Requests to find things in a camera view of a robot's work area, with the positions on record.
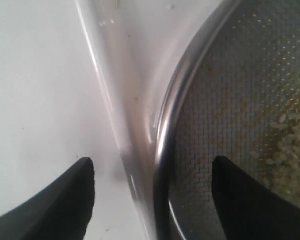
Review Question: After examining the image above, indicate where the round steel mesh sieve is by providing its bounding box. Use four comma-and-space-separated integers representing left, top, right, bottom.
167, 0, 300, 240

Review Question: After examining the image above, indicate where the rice grain pile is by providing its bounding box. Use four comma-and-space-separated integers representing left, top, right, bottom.
244, 110, 300, 208

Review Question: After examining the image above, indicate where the clear plastic tray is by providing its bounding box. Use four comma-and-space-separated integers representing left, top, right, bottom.
76, 0, 238, 240

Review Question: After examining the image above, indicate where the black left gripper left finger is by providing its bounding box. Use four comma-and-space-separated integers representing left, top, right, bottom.
0, 157, 95, 240

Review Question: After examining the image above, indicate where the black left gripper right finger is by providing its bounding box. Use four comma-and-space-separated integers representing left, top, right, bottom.
211, 155, 300, 240

